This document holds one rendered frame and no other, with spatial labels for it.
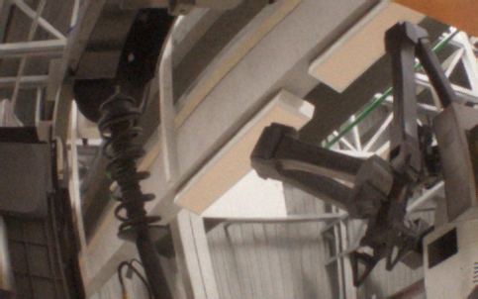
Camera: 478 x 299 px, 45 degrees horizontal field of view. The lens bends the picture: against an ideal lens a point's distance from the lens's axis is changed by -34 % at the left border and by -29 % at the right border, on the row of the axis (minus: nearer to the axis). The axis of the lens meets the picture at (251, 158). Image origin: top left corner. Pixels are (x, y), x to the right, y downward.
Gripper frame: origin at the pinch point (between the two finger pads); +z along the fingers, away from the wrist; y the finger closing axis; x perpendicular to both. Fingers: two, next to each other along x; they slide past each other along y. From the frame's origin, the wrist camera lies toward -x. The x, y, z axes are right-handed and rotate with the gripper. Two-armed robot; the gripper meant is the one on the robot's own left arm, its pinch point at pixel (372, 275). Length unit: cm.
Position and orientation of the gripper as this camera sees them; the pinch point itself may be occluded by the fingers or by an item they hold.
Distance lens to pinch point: 125.7
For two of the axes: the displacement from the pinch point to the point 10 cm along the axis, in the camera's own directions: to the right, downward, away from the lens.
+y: 5.1, -3.8, -7.7
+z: -3.0, 7.6, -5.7
